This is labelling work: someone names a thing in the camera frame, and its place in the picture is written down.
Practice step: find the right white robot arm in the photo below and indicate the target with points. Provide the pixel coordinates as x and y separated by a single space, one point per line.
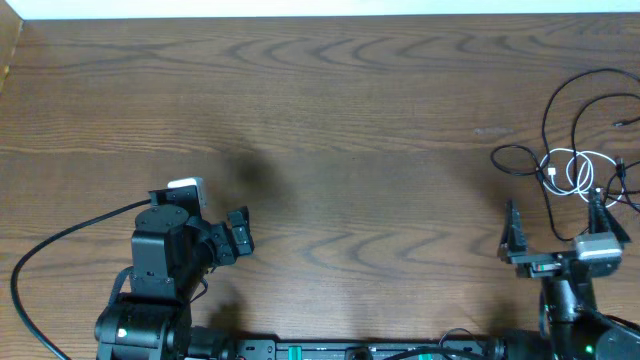
571 326

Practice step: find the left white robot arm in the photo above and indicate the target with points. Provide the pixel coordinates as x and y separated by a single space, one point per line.
149 315

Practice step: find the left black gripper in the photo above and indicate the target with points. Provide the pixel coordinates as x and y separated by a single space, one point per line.
230 247

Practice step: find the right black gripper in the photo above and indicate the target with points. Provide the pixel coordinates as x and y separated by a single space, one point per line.
515 247

